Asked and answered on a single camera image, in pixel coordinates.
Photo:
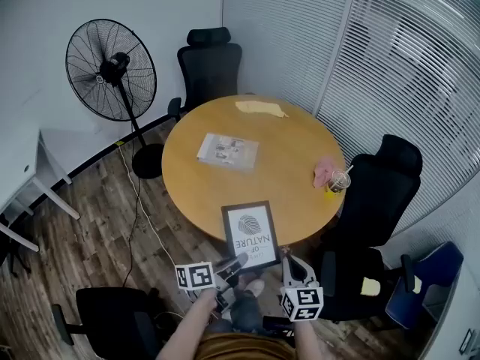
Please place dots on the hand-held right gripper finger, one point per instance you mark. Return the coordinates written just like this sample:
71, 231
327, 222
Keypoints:
305, 272
286, 272

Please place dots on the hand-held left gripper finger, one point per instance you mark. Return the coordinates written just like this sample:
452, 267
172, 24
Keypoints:
227, 279
234, 263

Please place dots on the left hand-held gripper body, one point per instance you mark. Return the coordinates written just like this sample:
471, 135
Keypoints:
195, 275

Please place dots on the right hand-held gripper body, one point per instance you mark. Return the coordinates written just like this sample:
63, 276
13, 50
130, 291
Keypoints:
303, 304

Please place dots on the person's right forearm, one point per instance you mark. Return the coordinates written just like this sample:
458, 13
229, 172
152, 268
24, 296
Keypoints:
311, 339

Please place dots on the person's left forearm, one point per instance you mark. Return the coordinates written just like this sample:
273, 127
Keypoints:
187, 324

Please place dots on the round wooden table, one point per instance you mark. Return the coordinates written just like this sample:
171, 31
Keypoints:
285, 152

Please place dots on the person's white shoe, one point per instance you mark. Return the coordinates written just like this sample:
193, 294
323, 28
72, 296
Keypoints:
254, 288

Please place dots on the person's blue jeans legs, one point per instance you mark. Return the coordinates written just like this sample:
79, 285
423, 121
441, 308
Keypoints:
245, 311

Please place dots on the person's mustard shirt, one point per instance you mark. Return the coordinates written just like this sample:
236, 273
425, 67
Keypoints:
243, 349

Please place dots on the black armless office chair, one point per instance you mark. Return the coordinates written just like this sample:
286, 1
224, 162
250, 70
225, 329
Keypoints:
112, 317

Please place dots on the clear plastic cup yellow sleeve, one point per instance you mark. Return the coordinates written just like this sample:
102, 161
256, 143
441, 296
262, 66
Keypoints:
338, 184

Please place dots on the pink cloth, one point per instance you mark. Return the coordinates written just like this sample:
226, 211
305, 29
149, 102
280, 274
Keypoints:
323, 169

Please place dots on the black mesh office chair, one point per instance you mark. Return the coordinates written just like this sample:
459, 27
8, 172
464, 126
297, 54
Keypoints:
378, 197

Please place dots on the white drinking straw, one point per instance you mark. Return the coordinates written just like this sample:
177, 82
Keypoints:
348, 171

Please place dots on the grey picture book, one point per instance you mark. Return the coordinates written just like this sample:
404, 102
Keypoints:
228, 151

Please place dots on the small pale yellow item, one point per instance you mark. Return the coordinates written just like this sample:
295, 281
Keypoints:
417, 284

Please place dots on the blue office chair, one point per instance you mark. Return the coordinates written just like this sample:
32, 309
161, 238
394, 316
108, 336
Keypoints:
431, 279

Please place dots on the white cabinet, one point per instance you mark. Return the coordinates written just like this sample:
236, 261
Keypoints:
457, 313

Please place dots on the yellow cloth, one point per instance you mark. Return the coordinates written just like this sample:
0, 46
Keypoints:
260, 108

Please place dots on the black chair base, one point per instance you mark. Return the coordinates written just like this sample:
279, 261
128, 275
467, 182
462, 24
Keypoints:
9, 249

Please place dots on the black office chair with headrest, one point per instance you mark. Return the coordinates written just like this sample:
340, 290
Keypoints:
210, 69

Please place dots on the white desk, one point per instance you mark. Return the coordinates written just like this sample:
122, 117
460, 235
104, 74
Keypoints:
18, 171

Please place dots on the white window blinds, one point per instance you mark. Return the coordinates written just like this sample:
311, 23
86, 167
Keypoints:
393, 69

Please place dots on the black standing fan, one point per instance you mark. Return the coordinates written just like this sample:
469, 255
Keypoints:
110, 69

